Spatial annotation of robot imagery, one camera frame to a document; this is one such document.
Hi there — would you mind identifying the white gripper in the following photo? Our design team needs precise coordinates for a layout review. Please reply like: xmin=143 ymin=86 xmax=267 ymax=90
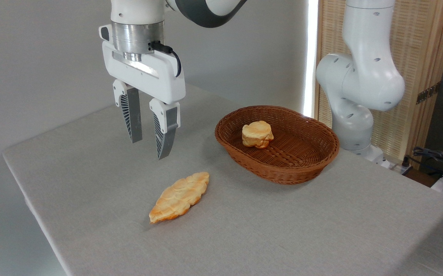
xmin=102 ymin=40 xmax=187 ymax=161

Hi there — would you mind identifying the long braided bread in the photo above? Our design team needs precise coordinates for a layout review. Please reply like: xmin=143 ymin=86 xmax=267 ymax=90
xmin=149 ymin=171 xmax=210 ymax=224

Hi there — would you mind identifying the round bread roll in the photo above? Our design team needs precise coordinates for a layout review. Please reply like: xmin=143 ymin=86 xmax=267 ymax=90
xmin=241 ymin=120 xmax=275 ymax=150

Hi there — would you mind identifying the brown wicker basket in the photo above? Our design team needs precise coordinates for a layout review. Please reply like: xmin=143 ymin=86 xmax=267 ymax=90
xmin=214 ymin=105 xmax=340 ymax=186

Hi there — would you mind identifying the grey tablecloth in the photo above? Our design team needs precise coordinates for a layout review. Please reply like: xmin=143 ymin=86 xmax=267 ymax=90
xmin=2 ymin=81 xmax=443 ymax=276

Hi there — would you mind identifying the dark metal screen hinge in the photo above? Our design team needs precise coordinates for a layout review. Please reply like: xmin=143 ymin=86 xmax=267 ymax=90
xmin=416 ymin=81 xmax=442 ymax=105

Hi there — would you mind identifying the wooden folding screen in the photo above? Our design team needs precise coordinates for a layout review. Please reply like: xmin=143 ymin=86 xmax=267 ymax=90
xmin=313 ymin=0 xmax=443 ymax=170

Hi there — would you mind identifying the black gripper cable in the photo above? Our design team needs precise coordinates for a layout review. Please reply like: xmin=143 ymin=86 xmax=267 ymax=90
xmin=151 ymin=40 xmax=182 ymax=78

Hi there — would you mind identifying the black cable bundle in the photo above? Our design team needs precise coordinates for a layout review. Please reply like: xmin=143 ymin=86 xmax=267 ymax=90
xmin=412 ymin=146 xmax=443 ymax=174

